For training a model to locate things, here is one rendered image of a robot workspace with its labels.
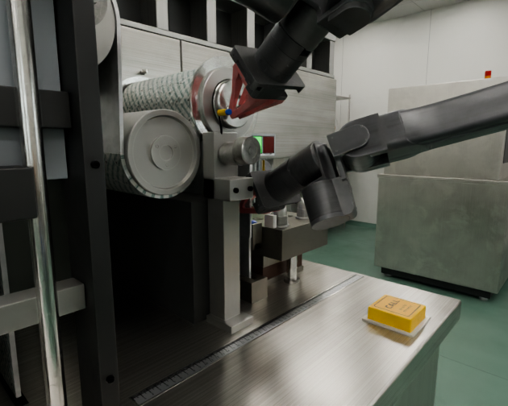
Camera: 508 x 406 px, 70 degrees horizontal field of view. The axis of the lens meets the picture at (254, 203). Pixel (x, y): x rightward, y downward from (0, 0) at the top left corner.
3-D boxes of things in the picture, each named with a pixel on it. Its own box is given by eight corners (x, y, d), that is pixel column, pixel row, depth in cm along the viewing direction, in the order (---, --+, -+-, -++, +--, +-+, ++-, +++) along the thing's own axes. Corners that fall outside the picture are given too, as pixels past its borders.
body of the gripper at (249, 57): (298, 96, 53) (333, 56, 48) (248, 93, 46) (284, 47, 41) (276, 62, 54) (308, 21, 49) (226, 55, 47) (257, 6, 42)
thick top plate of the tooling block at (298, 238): (281, 261, 68) (282, 229, 67) (161, 228, 95) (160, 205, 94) (327, 244, 79) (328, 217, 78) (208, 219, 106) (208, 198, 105)
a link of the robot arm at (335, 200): (370, 144, 58) (364, 120, 50) (395, 210, 54) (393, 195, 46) (300, 171, 62) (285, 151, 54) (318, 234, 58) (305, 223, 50)
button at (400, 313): (410, 334, 55) (411, 319, 55) (367, 319, 60) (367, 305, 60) (425, 318, 60) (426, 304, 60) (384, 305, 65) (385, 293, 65)
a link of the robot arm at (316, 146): (335, 141, 57) (311, 133, 53) (348, 180, 54) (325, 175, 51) (302, 162, 61) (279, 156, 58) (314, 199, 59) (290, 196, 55)
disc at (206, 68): (189, 147, 54) (192, 44, 52) (187, 147, 54) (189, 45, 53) (256, 153, 65) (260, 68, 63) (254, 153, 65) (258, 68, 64)
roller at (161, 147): (130, 199, 48) (124, 105, 46) (57, 184, 65) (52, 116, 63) (201, 191, 56) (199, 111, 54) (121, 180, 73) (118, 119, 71)
